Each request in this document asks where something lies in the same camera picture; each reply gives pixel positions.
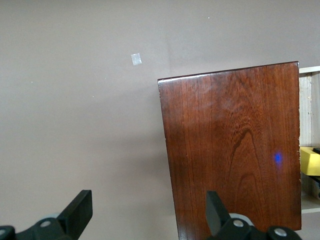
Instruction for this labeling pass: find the small clear tape patch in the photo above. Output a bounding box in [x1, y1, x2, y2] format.
[130, 52, 143, 67]

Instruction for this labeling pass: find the dark brown wooden drawer cabinet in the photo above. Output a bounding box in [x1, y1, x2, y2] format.
[157, 60, 303, 240]

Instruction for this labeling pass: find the yellow cube block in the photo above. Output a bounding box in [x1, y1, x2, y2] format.
[299, 146, 320, 177]

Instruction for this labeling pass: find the wooden drawer with white handle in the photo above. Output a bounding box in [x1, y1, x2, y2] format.
[298, 65, 320, 215]

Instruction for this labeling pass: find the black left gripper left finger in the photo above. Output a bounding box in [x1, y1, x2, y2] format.
[58, 189, 94, 240]

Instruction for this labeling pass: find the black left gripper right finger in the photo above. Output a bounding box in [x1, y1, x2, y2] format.
[204, 190, 231, 238]

